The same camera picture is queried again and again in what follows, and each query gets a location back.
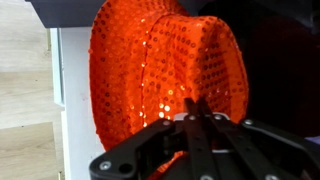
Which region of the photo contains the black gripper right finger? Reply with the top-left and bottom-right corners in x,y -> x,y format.
199,97 -> 320,180

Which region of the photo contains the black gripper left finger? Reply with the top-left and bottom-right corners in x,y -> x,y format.
89,97 -> 214,180

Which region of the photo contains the orange sequin hat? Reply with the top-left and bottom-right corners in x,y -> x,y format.
88,0 -> 250,180

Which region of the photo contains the black flat screen television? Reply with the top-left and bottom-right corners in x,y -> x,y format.
233,16 -> 320,139

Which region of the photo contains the white tv cabinet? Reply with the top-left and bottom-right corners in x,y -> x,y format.
49,27 -> 105,180

